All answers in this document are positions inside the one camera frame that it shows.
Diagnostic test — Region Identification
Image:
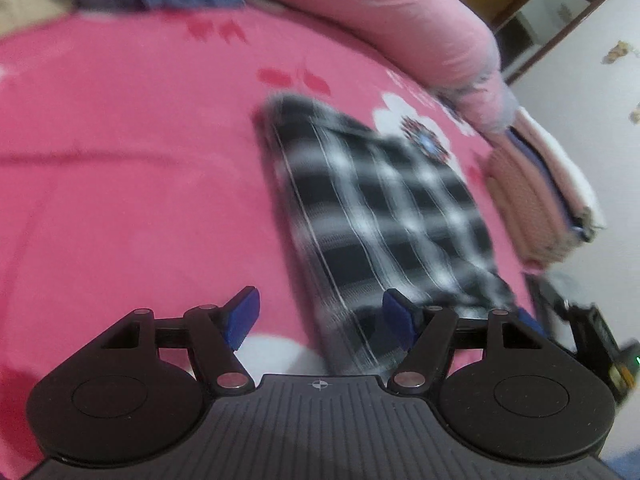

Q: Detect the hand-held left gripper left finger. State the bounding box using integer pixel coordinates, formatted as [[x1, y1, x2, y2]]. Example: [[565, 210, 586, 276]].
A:
[[100, 286, 262, 395]]

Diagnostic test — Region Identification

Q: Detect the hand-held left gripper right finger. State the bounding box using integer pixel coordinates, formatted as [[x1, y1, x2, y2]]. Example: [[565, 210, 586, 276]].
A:
[[381, 288, 546, 395]]

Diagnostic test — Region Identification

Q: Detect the black white plaid shirt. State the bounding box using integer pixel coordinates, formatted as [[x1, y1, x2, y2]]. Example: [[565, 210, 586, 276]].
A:
[[255, 92, 518, 376]]

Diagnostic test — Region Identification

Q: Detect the stack of folded clothes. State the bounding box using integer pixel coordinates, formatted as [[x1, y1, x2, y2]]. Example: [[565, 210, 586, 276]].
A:
[[485, 107, 608, 271]]

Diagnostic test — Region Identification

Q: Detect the dark grey folded garment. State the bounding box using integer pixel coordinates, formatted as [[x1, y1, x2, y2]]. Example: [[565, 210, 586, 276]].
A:
[[525, 272, 568, 351]]

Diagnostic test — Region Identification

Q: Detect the pink floral blanket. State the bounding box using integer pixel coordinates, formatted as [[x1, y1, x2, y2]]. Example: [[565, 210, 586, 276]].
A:
[[0, 5, 551, 411]]

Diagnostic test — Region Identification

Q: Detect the small hanging yellow cloth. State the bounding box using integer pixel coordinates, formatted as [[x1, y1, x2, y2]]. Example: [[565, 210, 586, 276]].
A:
[[602, 40, 640, 66]]

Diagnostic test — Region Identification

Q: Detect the pink grey duvet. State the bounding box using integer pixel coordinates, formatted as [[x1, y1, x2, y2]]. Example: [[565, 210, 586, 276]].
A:
[[250, 0, 516, 136]]

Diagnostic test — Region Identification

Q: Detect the beige cloth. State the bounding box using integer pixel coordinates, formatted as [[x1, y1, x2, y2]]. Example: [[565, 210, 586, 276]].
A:
[[0, 0, 71, 36]]

